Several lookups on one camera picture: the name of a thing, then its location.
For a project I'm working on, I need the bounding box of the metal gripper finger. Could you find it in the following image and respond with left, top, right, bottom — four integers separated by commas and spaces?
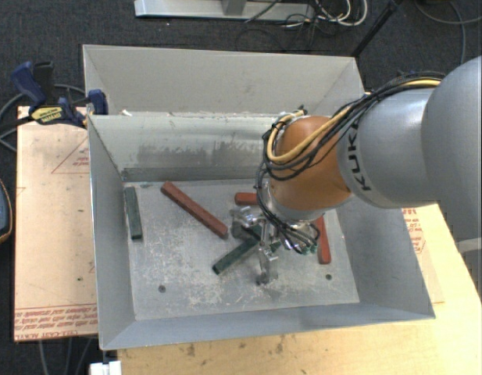
255, 248, 270, 287
268, 250, 280, 283

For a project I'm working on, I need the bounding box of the red-brown flat block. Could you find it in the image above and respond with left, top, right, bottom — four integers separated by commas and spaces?
234, 191, 259, 207
160, 180, 230, 240
314, 214, 333, 266

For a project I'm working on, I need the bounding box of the dark green flat block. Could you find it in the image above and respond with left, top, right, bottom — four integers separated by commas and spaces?
123, 186, 145, 241
211, 236, 262, 277

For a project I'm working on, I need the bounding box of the grey metal bin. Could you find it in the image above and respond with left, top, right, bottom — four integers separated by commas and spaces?
82, 44, 437, 352

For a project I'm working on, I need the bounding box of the brown cardboard board, red print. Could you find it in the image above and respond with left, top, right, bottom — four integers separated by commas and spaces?
13, 105, 447, 343

